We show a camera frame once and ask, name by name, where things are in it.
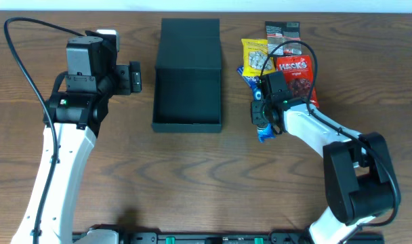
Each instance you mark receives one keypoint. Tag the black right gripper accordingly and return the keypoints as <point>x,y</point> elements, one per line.
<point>256,113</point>

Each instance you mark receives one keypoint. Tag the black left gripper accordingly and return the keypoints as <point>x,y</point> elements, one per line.
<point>135,77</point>

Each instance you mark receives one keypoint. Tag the blue Oreo cookie pack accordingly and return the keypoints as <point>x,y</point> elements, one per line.
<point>264,132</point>

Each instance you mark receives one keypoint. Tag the dark green box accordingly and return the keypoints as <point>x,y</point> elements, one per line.
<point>187,93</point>

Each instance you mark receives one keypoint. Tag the black snack packet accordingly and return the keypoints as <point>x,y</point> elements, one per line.
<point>280,32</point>

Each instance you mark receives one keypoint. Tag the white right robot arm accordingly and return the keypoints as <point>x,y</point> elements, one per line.
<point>360,184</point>

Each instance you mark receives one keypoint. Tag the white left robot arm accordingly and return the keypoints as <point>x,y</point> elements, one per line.
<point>74,112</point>

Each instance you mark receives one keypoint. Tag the red Hacks candy bag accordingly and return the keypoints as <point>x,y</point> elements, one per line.
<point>298,74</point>

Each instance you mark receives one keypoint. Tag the yellow snack bag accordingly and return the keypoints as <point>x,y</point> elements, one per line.
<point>255,53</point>

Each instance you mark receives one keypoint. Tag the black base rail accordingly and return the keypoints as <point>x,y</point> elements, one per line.
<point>108,233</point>

